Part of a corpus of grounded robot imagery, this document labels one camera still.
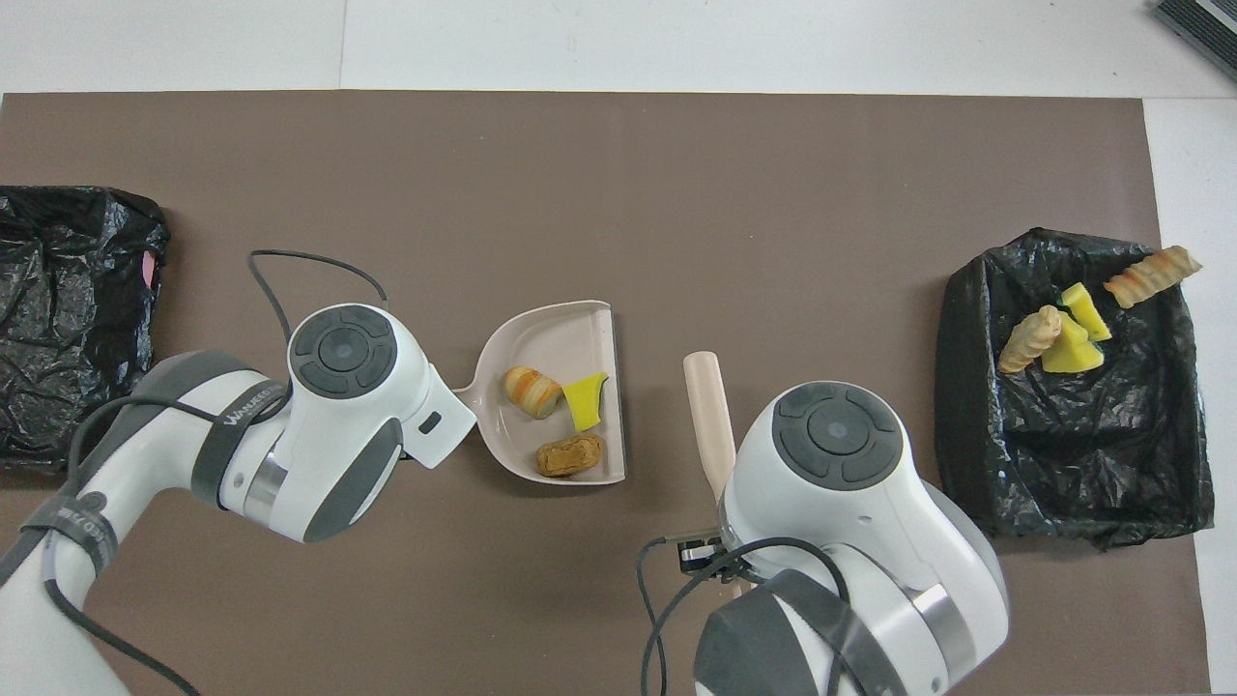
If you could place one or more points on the beige hand brush black bristles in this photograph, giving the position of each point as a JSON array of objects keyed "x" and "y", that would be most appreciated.
[{"x": 708, "y": 406}]

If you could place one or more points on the brown toy bread roll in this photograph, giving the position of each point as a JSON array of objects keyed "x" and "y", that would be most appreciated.
[{"x": 570, "y": 454}]

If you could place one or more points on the pale toy pastry piece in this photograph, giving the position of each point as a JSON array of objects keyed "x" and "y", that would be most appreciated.
[
  {"x": 532, "y": 391},
  {"x": 1029, "y": 338}
]

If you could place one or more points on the beige plastic dustpan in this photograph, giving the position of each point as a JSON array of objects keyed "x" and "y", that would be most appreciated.
[{"x": 570, "y": 338}]

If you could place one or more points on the orange striped toy croissant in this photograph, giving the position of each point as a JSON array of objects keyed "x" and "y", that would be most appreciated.
[{"x": 1150, "y": 275}]

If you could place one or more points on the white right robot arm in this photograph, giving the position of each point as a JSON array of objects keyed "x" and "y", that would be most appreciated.
[{"x": 841, "y": 503}]

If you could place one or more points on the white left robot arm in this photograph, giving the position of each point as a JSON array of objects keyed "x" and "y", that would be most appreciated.
[{"x": 329, "y": 416}]

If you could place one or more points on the black bag lined bin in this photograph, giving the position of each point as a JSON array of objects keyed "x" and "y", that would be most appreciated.
[{"x": 1073, "y": 454}]

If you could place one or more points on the black bag bin pink spot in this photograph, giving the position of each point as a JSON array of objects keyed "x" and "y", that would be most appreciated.
[{"x": 68, "y": 319}]

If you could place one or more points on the brown table mat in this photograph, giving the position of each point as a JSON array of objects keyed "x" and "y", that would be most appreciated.
[{"x": 580, "y": 174}]

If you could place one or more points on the dark grey ribbed object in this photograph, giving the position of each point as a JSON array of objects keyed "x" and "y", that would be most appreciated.
[{"x": 1198, "y": 29}]

